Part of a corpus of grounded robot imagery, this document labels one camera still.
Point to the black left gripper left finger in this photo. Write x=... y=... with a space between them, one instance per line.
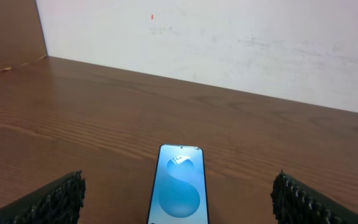
x=58 y=202

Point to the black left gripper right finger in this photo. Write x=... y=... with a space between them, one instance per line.
x=296 y=203

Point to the blue screen smartphone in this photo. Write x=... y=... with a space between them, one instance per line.
x=179 y=194

